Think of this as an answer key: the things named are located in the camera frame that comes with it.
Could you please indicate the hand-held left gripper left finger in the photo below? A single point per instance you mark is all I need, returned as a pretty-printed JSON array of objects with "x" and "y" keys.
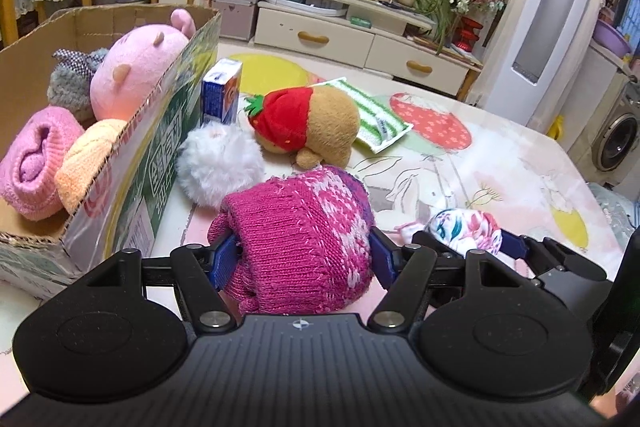
[{"x": 225, "y": 259}]

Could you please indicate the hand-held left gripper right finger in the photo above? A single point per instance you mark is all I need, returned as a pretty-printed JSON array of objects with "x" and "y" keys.
[{"x": 382, "y": 257}]

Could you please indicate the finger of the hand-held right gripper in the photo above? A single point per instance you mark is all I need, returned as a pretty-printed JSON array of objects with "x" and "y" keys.
[
  {"x": 512, "y": 244},
  {"x": 422, "y": 241}
]

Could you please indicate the floral print cloth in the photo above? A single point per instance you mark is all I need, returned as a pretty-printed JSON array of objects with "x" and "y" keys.
[{"x": 465, "y": 227}]

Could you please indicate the magenta patterned knit hat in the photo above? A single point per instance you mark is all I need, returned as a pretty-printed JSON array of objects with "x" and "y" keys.
[{"x": 300, "y": 232}]

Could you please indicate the cardboard box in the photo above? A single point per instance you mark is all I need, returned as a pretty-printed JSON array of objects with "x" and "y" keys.
[{"x": 150, "y": 167}]

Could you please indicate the green striped cloth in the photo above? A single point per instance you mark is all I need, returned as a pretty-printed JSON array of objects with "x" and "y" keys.
[{"x": 380, "y": 117}]

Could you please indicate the brown bear plush red hat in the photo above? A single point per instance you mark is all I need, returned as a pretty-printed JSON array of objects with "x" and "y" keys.
[{"x": 325, "y": 122}]

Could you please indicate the blue and white carton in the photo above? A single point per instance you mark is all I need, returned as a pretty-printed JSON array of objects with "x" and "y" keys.
[{"x": 220, "y": 97}]

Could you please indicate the orange knit garment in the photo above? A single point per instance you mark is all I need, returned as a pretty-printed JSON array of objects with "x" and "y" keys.
[{"x": 85, "y": 157}]

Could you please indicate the pink knit garment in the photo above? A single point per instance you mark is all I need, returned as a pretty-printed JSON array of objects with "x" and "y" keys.
[{"x": 45, "y": 147}]

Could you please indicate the pink plush pig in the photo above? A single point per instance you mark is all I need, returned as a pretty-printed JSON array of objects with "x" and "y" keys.
[{"x": 135, "y": 67}]

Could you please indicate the grey-green knit hat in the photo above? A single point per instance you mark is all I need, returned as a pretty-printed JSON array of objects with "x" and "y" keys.
[{"x": 70, "y": 87}]

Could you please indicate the white fluffy plush ball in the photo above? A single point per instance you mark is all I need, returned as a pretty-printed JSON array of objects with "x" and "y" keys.
[{"x": 220, "y": 167}]

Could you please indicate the yellow plastic bottle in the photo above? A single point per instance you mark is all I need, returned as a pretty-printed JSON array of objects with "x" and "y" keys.
[{"x": 556, "y": 128}]

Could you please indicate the washing machine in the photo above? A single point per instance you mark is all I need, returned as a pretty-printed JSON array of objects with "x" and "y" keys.
[{"x": 617, "y": 142}]

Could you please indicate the red lantern ornament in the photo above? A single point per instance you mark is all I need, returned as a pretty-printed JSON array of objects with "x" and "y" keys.
[{"x": 470, "y": 34}]

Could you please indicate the small green box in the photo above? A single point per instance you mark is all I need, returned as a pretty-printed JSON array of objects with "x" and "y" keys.
[{"x": 360, "y": 22}]

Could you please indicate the purple plastic basin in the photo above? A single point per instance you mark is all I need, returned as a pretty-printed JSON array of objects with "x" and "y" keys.
[{"x": 612, "y": 39}]

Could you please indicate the cream television cabinet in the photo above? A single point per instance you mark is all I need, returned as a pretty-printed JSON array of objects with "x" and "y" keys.
[{"x": 320, "y": 34}]

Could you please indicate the potted green plant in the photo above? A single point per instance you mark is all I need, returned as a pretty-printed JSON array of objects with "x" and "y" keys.
[{"x": 430, "y": 2}]

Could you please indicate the white standing air conditioner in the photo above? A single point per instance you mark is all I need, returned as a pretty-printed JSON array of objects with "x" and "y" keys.
[{"x": 550, "y": 7}]

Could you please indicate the pink storage box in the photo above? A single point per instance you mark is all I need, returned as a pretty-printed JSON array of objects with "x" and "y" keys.
[{"x": 235, "y": 14}]

